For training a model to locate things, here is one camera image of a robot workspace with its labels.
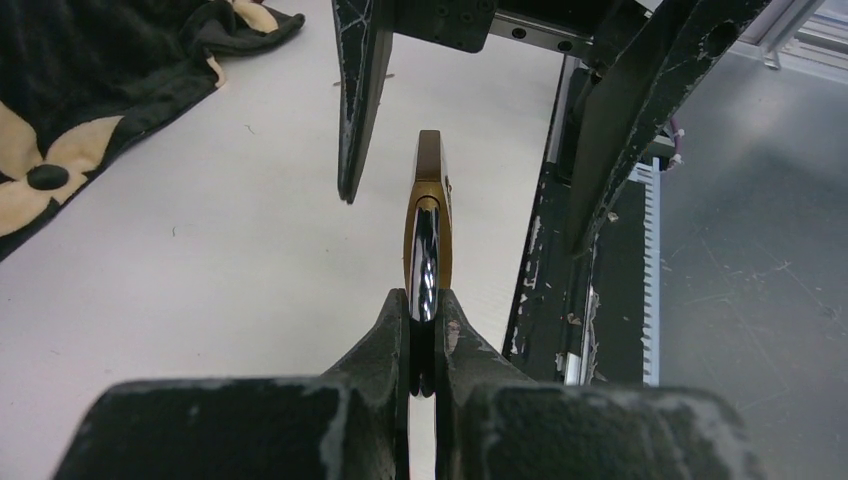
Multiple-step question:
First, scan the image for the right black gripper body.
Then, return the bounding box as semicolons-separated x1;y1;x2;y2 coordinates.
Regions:
390;0;652;65

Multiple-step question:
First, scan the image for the large brass padlock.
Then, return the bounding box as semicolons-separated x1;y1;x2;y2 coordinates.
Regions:
403;130;453;397

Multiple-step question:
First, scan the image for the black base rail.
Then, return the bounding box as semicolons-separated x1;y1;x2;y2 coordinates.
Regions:
502;57;663;386

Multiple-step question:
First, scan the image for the black floral pillow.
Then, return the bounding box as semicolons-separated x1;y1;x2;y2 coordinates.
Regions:
1;1;305;256

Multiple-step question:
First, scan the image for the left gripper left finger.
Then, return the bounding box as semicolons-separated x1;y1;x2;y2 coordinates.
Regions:
54;289;409;479

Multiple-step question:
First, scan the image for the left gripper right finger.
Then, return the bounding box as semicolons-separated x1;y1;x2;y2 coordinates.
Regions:
434;290;766;479

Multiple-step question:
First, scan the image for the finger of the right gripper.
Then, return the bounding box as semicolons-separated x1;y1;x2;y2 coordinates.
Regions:
332;0;395;204
566;1;768;255

